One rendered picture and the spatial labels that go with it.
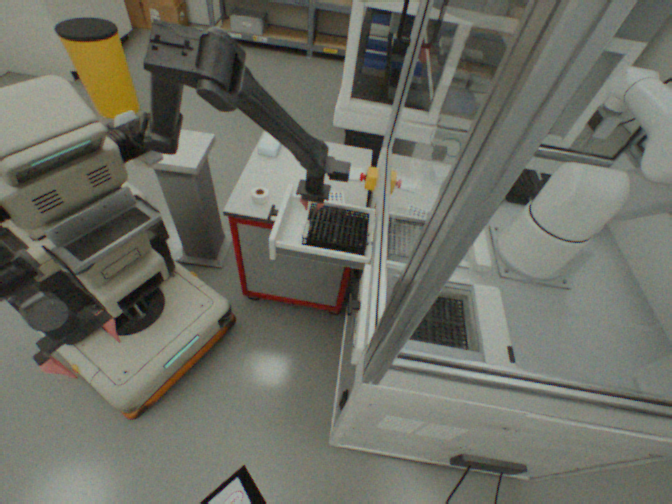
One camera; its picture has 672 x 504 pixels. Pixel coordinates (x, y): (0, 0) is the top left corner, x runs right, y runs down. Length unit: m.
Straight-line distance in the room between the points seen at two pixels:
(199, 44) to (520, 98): 0.50
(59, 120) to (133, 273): 0.54
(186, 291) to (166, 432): 0.64
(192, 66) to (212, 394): 1.53
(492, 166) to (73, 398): 1.99
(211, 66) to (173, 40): 0.07
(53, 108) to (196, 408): 1.37
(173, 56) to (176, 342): 1.28
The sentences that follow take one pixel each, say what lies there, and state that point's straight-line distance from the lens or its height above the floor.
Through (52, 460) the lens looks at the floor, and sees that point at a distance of 2.03.
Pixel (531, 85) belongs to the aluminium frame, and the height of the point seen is 1.66.
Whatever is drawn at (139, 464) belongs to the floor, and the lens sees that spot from 1.88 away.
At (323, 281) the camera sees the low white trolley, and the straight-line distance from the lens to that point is 1.69.
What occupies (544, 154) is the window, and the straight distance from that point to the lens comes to 0.39.
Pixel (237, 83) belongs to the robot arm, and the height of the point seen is 1.47.
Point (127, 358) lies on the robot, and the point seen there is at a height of 0.28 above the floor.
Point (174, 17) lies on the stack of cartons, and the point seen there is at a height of 0.17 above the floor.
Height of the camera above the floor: 1.76
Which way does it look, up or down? 51 degrees down
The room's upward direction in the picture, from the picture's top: 11 degrees clockwise
